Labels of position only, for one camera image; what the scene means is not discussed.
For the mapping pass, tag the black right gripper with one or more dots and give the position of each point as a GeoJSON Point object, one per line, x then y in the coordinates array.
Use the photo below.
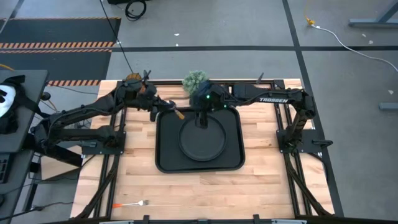
{"type": "Point", "coordinates": [211, 93]}

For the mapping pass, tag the black aluminium table frame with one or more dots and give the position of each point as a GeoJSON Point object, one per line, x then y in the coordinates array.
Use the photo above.
{"type": "Point", "coordinates": [224, 81]}

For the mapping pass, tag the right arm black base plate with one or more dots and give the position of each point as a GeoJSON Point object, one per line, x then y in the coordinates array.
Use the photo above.
{"type": "Point", "coordinates": [311, 135]}

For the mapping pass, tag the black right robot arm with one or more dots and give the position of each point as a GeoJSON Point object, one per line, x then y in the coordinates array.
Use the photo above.
{"type": "Point", "coordinates": [273, 99]}

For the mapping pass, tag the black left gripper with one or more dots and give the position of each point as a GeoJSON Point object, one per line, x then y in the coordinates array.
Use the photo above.
{"type": "Point", "coordinates": [158, 109]}

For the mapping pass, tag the black rectangular tray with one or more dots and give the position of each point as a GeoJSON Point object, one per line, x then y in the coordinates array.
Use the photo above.
{"type": "Point", "coordinates": [168, 149]}

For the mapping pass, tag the black mat with hazard stripes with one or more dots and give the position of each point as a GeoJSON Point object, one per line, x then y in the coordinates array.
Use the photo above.
{"type": "Point", "coordinates": [62, 31]}

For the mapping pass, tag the dark grey desk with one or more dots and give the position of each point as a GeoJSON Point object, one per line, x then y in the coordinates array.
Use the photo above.
{"type": "Point", "coordinates": [34, 109]}

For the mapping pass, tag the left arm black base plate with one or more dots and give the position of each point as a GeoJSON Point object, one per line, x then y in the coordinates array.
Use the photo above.
{"type": "Point", "coordinates": [93, 148]}

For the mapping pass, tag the grey table leg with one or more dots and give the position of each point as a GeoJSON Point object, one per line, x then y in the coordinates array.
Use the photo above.
{"type": "Point", "coordinates": [373, 22]}

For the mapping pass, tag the black bag with white print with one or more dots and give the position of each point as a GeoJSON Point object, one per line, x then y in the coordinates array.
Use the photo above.
{"type": "Point", "coordinates": [6, 96]}

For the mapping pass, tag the grey table foot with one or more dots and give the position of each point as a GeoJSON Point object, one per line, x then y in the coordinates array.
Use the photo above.
{"type": "Point", "coordinates": [388, 106]}

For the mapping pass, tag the black round plate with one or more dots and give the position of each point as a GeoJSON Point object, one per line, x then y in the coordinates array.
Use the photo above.
{"type": "Point", "coordinates": [202, 143]}

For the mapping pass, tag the amber faceted cup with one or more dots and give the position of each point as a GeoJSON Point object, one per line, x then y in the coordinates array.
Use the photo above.
{"type": "Point", "coordinates": [133, 76]}

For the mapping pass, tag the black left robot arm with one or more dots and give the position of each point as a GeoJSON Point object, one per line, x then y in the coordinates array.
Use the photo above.
{"type": "Point", "coordinates": [93, 107]}

